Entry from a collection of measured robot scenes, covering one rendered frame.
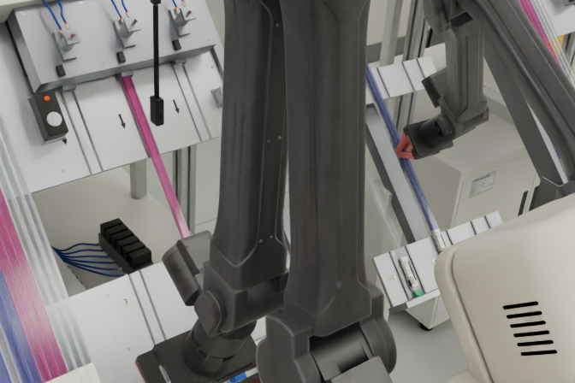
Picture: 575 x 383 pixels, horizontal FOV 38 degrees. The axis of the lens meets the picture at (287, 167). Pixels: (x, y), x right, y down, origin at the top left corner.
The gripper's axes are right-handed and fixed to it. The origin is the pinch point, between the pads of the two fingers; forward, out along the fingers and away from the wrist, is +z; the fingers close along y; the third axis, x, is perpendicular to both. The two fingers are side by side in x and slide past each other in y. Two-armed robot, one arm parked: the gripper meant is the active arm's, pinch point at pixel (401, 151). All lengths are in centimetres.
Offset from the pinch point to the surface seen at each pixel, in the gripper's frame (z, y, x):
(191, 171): 39.1, 25.4, -15.4
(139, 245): 38, 44, -2
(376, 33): 170, -181, -90
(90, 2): -2, 56, -39
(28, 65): 2, 69, -31
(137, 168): 52, 31, -22
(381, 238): 15.9, 0.3, 14.4
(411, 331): 81, -53, 42
